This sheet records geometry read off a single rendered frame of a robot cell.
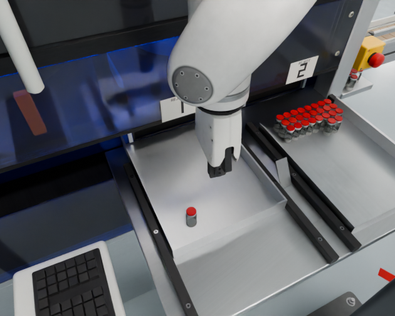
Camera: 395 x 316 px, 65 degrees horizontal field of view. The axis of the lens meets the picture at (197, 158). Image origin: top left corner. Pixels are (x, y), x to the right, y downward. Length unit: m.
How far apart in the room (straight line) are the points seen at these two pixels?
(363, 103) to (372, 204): 1.93
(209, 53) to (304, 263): 0.47
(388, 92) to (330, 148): 2.05
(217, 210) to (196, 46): 0.44
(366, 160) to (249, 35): 0.63
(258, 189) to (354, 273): 1.08
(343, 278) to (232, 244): 1.11
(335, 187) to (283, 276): 0.26
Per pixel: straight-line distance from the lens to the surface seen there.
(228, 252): 0.64
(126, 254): 1.11
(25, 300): 0.77
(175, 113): 0.71
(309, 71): 0.89
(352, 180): 0.82
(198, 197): 0.70
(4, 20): 0.48
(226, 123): 0.44
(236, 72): 0.31
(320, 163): 0.82
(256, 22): 0.30
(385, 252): 1.86
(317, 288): 1.64
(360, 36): 0.96
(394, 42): 1.33
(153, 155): 0.79
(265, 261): 0.65
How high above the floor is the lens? 1.46
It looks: 48 degrees down
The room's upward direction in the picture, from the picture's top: straight up
